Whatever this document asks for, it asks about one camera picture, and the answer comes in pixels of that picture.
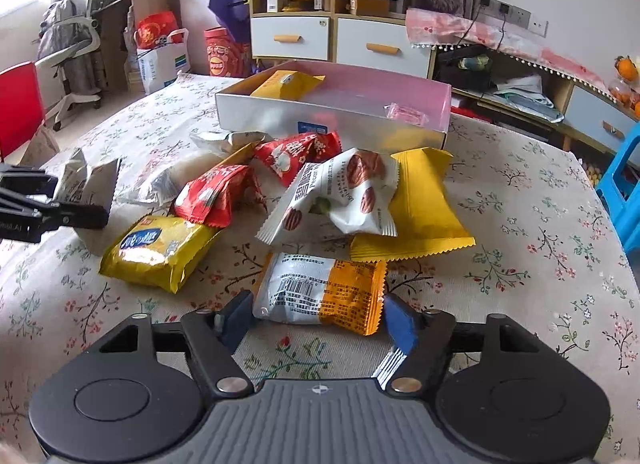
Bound grey garment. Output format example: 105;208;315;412
37;0;103;95

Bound yellow orange-print snack packet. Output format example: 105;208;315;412
249;70;327;99

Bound yellow egg cartons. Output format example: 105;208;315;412
580;160;603;189

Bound red gift bag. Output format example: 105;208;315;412
136;12;180;50

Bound red patterned bag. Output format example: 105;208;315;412
204;26;253;79

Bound white cardboard box pink inside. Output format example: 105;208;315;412
215;60;453;151

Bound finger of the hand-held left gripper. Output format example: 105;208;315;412
0;164;59;200
30;200;110;232

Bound blue plastic stool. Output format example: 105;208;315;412
595;121;640;240

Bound low wooden drawer cabinet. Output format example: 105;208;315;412
332;13;438;80

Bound yellow blue-label snack packet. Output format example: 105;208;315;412
99;215;213;293

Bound black power cable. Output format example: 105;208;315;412
459;0;510;52

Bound folded clothes pile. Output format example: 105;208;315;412
492;75;563;122

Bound silver snack packet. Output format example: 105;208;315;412
52;148;122;212

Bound white nut-print snack packet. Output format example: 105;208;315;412
256;147;401;245

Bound pink floral cover cloth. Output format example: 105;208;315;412
405;8;613;97

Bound red plastic chair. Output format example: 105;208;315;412
0;61;46;161

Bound small pink candy wrapper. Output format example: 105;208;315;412
385;102;427;127

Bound pale white snack packet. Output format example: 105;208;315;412
117;130;275;207

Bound white paper shopping bag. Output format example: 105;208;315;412
135;28;192;95

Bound white drawer wooden handle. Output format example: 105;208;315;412
337;19;436;79
251;17;331;59

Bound white office chair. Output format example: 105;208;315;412
35;0;106;131

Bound red snack packet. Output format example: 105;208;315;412
172;164;267;229
254;131;342;188

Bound plain yellow snack packet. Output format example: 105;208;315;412
350;148;476;262

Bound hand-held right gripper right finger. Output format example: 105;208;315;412
382;292;550;396

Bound gold snack packet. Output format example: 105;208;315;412
219;143;259;168

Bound small wooden box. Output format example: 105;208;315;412
350;0;391;17

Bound long wooden media console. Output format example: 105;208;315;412
435;44;640;167

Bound bag of small oranges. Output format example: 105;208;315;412
612;78;636;103

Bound black storage bag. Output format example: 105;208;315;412
435;44;496;92

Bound beige cloth bag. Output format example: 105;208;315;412
20;124;62;168

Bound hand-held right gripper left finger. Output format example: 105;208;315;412
94;290;257;397

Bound pale blue drawer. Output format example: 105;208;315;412
565;86;633;152

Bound grey wall socket panel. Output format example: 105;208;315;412
480;0;531;27

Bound white and orange snack packet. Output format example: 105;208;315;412
252;252;388;337

